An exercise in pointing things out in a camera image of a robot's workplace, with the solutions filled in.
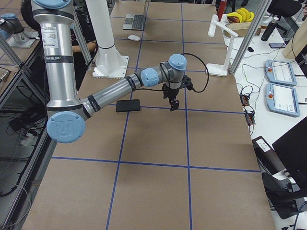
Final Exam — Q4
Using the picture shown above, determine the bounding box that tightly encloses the white computer mouse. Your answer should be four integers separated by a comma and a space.
128, 34, 140, 41

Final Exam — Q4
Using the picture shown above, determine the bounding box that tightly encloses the grey laptop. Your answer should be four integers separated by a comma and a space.
122, 0, 150, 31

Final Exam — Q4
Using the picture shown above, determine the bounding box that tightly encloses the second grey robot arm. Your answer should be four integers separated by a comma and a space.
0, 13, 38, 48

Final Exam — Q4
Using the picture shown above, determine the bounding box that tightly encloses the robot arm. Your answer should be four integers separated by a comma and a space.
31, 0, 192, 143

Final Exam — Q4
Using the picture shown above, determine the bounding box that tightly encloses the black water bottle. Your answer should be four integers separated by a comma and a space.
261, 17, 279, 41

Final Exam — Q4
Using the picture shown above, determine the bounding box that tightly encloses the lower teach pendant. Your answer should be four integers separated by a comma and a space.
265, 83, 300, 117

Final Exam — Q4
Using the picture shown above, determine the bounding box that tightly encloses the black monitor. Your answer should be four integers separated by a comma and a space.
272, 118, 307, 188

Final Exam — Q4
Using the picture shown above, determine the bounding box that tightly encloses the black office chair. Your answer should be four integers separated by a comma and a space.
267, 0, 302, 35

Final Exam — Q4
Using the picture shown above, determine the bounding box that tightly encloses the yellow banana bunch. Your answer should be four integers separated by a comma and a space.
226, 8, 255, 23

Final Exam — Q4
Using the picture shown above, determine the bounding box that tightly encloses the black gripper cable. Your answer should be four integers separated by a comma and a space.
134, 53, 211, 93

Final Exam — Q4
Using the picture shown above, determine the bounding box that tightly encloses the teach pendant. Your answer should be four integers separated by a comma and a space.
265, 59, 297, 86
265, 83, 300, 117

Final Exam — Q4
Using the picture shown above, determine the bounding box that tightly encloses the upper teach pendant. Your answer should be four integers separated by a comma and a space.
265, 59, 297, 86

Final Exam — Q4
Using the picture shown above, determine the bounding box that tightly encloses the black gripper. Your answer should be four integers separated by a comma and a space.
163, 75, 193, 112

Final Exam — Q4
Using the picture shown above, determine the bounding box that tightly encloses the white desk lamp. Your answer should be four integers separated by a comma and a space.
205, 14, 238, 77

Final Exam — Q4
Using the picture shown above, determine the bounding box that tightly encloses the black folded mouse pad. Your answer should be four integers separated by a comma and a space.
116, 99, 141, 113

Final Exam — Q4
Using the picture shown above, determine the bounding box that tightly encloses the red tool handle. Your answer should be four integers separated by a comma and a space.
217, 0, 227, 22

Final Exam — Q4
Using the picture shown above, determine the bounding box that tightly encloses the cardboard box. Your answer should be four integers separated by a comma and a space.
224, 22, 261, 37

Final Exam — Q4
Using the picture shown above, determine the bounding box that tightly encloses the aluminium frame post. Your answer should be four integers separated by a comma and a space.
230, 0, 272, 75

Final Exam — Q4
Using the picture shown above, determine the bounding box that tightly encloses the black smartphone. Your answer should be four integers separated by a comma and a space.
269, 42, 286, 49

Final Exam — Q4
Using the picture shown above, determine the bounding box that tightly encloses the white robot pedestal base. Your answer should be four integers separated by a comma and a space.
86, 0, 129, 79

